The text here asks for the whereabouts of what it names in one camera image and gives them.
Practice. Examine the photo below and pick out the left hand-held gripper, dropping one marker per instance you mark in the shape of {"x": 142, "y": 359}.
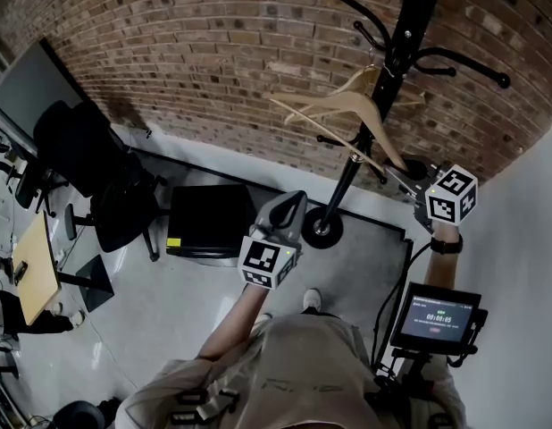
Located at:
{"x": 267, "y": 262}

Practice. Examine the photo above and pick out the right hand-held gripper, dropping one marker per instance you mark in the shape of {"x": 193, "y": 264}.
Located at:
{"x": 450, "y": 195}

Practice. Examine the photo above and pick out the black coat rack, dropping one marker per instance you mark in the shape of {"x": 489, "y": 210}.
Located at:
{"x": 383, "y": 87}

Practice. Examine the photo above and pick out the wooden hanger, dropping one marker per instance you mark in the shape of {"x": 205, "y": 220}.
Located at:
{"x": 347, "y": 105}

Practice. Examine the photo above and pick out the person's right forearm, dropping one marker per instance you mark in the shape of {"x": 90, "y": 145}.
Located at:
{"x": 441, "y": 271}

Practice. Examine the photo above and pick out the person's left forearm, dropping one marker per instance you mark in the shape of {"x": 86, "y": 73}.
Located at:
{"x": 236, "y": 324}

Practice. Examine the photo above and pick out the black box cabinet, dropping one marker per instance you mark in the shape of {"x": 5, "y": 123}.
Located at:
{"x": 209, "y": 221}

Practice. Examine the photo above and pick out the black wristwatch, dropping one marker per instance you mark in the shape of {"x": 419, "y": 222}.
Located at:
{"x": 445, "y": 244}

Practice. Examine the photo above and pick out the person's white right shoe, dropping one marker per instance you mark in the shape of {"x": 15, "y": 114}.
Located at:
{"x": 312, "y": 300}

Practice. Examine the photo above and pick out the person's white shoe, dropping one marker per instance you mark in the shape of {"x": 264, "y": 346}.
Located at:
{"x": 312, "y": 300}
{"x": 263, "y": 318}

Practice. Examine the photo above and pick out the person's white left shoe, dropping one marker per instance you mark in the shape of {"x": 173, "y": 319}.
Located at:
{"x": 263, "y": 318}

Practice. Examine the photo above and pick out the black monitor screen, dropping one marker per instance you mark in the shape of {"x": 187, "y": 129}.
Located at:
{"x": 437, "y": 317}

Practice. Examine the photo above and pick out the person's white shirt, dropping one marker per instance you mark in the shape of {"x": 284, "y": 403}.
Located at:
{"x": 303, "y": 373}

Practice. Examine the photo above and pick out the black office chair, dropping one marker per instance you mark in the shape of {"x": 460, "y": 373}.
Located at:
{"x": 88, "y": 163}

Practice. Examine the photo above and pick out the small wooden side table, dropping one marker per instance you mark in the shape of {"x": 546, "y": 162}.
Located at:
{"x": 35, "y": 266}

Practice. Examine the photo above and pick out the small black swivel chair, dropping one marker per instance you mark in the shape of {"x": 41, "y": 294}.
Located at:
{"x": 28, "y": 190}

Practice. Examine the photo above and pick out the black phone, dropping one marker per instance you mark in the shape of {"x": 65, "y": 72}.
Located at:
{"x": 20, "y": 270}

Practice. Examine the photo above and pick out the grey metal cabinet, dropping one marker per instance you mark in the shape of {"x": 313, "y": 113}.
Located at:
{"x": 30, "y": 92}

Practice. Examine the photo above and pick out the black monitor mount rig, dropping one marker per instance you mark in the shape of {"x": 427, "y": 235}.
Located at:
{"x": 392, "y": 338}

